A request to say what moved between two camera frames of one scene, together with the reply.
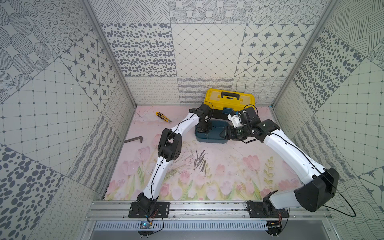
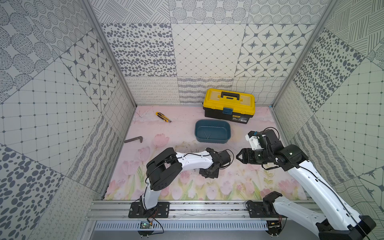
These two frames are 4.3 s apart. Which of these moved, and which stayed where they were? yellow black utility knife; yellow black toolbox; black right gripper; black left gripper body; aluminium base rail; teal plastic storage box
Moved: black right gripper; black left gripper body
Stayed: yellow black utility knife; aluminium base rail; yellow black toolbox; teal plastic storage box
